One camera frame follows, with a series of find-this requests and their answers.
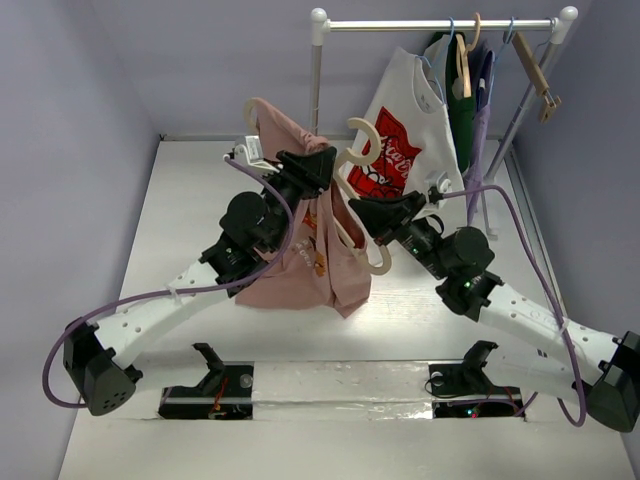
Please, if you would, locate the green shirt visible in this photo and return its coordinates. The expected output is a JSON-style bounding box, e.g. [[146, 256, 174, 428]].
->
[[446, 34, 475, 173]]

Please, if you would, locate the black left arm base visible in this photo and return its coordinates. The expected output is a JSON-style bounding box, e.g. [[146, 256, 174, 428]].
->
[[158, 343, 254, 420]]

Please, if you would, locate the beige hanger with green shirt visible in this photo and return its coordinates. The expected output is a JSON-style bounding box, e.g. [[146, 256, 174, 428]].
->
[[455, 12, 481, 98]]

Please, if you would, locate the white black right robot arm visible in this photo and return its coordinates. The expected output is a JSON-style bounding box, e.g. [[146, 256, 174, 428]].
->
[[349, 192, 639, 433]]

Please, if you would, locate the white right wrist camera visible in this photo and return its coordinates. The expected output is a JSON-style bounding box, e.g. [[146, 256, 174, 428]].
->
[[418, 171, 452, 212]]

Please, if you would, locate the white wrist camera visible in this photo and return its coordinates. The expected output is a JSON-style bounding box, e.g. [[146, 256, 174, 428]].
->
[[418, 171, 452, 212], [223, 135, 279, 177]]

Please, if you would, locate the blue wire hanger right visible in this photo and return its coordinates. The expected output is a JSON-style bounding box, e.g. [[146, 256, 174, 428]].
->
[[487, 17, 515, 104]]

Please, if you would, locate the pink t shirt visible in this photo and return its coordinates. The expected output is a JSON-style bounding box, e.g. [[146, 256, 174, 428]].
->
[[235, 97, 371, 318]]

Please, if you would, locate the blue wire hanger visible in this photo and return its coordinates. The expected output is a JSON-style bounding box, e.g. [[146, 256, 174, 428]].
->
[[421, 24, 455, 104], [487, 17, 515, 104]]

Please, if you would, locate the wooden clip hanger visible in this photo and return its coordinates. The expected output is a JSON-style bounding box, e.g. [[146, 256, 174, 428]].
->
[[512, 32, 561, 124]]

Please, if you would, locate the lavender shirt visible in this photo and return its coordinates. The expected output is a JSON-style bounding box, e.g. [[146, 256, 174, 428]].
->
[[462, 41, 497, 229]]

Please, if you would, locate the white red print t shirt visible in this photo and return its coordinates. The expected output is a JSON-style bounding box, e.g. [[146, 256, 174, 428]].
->
[[347, 47, 464, 198]]

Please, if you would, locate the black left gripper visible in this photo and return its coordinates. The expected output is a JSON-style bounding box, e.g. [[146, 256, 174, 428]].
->
[[257, 149, 337, 254]]

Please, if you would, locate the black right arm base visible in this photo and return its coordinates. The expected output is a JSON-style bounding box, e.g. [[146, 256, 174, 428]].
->
[[424, 340, 524, 420]]

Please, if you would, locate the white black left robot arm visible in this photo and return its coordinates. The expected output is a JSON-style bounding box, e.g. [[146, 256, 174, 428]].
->
[[62, 147, 337, 416]]

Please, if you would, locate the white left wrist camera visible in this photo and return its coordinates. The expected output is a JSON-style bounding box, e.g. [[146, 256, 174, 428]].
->
[[223, 135, 279, 177]]

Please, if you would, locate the white metal clothes rack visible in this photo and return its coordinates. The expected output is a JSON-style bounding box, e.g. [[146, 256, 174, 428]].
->
[[300, 5, 579, 240]]

